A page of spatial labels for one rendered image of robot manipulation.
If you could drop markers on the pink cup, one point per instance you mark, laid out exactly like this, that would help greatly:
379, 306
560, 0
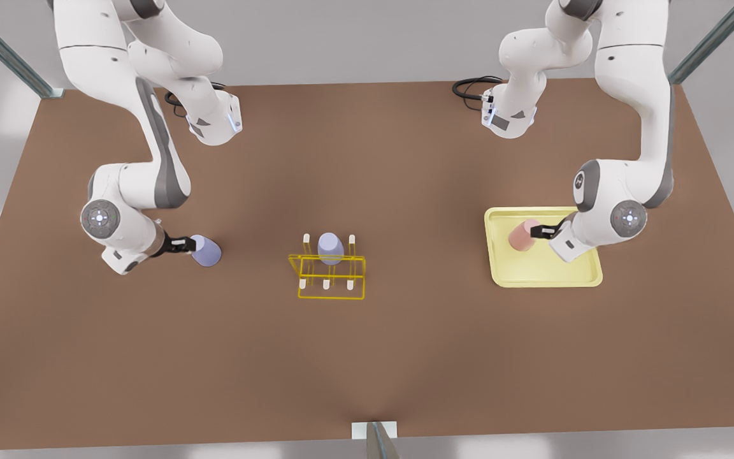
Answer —
521, 236

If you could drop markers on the lavender cup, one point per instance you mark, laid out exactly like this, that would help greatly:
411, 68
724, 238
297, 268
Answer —
206, 252
330, 248

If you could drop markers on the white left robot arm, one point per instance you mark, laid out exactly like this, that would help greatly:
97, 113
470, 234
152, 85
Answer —
628, 185

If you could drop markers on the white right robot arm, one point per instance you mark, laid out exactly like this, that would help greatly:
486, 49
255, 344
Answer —
128, 185

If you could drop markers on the yellow tray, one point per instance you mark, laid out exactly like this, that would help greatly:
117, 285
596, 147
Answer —
532, 268

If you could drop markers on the silver frame post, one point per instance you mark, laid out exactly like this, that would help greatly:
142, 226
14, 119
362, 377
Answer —
376, 440
711, 41
4, 54

